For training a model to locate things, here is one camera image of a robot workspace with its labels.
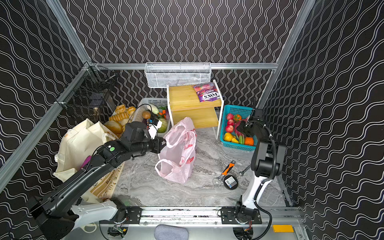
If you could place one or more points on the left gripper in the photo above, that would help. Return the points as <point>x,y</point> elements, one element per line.
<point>159,144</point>

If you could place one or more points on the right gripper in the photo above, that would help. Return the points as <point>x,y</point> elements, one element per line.
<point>246,128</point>

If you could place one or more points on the pink plastic grocery bag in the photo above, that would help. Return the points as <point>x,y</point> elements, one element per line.
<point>177,158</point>

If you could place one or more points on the purple snack packet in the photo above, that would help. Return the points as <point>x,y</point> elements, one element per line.
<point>86,161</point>

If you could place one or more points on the cream canvas tote bag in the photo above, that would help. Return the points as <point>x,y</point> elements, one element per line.
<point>76,146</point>

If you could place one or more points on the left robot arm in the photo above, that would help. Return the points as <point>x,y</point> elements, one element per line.
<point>56,213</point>

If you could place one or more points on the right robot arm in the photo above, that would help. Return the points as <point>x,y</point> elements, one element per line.
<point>266,164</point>

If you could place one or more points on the orange fruit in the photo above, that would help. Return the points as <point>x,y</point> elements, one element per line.
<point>249,141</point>

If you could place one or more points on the green cabbage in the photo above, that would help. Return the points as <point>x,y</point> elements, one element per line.
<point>164,126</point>

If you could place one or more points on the red apple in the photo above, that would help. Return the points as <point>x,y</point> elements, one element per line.
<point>229,128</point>

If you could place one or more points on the teal plastic fruit basket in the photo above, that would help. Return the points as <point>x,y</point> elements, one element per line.
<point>231,115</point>

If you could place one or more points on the brown potato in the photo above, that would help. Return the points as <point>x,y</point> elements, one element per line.
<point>146,115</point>

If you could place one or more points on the white plastic vegetable basket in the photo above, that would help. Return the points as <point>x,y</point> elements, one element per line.
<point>159,109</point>

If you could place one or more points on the silver wrench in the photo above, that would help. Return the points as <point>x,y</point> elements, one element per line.
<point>242,173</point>

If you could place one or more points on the large bread loaf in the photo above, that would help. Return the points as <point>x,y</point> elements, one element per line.
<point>114,126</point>

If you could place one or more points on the long braided bread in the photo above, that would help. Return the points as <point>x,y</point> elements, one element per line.
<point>119,117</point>

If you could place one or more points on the wooden two-tier shelf rack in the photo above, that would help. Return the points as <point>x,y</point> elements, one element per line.
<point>183,102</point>

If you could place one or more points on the purple Fox's candy bag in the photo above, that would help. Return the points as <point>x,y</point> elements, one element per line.
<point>207,92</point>

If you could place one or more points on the black round tape measure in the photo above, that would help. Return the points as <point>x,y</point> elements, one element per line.
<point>230,182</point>

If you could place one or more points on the orange box cutter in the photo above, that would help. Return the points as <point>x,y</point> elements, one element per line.
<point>219,180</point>

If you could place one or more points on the grey cloth pad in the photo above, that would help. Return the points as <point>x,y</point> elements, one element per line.
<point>165,232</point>

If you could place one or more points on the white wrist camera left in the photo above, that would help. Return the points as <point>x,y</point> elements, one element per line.
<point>154,125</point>

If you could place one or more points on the white wire wall basket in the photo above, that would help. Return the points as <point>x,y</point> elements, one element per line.
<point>163,74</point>

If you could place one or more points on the black wire wall basket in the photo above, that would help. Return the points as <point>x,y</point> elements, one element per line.
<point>92,96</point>

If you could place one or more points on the metal base rail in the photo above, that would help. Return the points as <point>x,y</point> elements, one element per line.
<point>192,216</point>

